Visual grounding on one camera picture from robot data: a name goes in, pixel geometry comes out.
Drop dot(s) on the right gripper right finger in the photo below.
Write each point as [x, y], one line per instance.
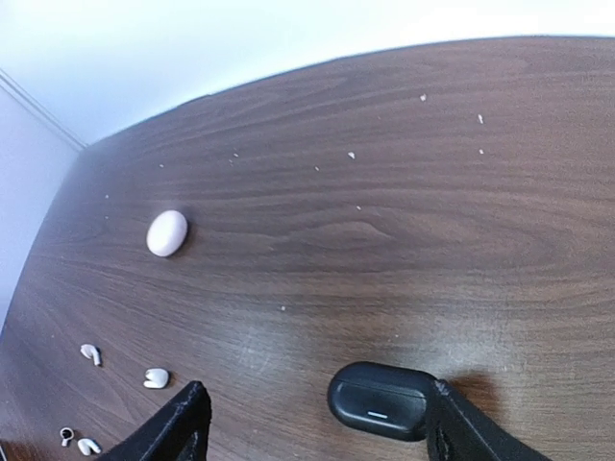
[457, 430]

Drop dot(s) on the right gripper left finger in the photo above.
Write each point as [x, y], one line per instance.
[178, 431]

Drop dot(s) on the white square charging case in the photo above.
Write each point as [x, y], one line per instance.
[156, 378]

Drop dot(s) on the black earbud charging case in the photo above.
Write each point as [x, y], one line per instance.
[384, 400]

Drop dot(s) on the pink round earbud case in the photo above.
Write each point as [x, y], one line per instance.
[167, 233]

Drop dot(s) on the white earbud upper left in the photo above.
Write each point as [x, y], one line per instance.
[88, 447]

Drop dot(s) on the white earbud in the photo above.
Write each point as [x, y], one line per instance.
[88, 447]
[92, 353]
[67, 435]

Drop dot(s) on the white earbud lower middle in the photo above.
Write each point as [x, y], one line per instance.
[67, 435]

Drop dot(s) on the white earbud upper right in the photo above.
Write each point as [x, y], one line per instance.
[92, 353]

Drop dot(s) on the left aluminium frame post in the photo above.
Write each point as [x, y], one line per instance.
[28, 102]

